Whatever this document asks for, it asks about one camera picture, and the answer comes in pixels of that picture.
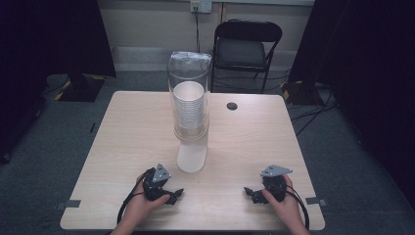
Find clear tube cup dispenser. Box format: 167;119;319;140
166;50;213;174

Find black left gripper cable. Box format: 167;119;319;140
116;166;155;225

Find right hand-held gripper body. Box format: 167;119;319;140
254;164;294;204

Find stack of white paper cups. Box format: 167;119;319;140
172;80;206;131

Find black wall power cable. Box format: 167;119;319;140
194;5;202;54

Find white wall outlet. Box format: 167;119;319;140
190;0;213;15

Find black folding chair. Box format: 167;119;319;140
209;19;284;95

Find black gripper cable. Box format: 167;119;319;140
285;183;310;230
116;166;155;225

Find black floor cables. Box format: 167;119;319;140
289;89;341;137

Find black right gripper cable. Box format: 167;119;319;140
285;183;310;230

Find black curtain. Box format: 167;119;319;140
0;0;117;165
288;0;415;212

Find black stand base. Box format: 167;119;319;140
281;79;328;107
57;72;107;103

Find grey tape strip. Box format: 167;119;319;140
55;199;82;211
304;196;329;208

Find person's left hand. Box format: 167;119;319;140
120;173;171;229

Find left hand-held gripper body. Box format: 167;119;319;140
142;163;179;202

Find person's right hand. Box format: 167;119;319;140
261;173;307;230

